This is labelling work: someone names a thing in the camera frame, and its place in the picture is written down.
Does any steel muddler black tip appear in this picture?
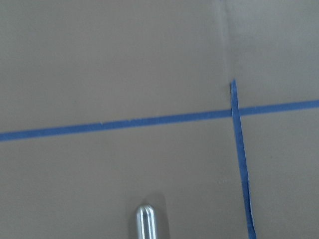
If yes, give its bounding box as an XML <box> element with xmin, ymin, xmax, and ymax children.
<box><xmin>136</xmin><ymin>204</ymin><xmax>159</xmax><ymax>239</ymax></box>

